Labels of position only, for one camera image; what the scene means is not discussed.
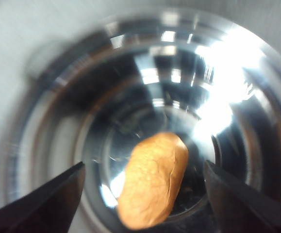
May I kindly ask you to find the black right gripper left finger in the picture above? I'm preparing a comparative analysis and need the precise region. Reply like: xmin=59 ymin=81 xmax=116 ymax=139
xmin=0 ymin=161 xmax=85 ymax=233

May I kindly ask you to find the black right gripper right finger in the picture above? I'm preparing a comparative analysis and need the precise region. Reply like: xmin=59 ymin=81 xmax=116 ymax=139
xmin=204 ymin=160 xmax=281 ymax=233

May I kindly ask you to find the green electric steamer pot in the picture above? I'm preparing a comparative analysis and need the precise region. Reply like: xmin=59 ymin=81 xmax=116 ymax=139
xmin=0 ymin=0 xmax=281 ymax=233

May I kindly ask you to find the brown potato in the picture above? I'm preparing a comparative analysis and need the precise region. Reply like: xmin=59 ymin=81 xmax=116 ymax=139
xmin=118 ymin=132 xmax=188 ymax=229

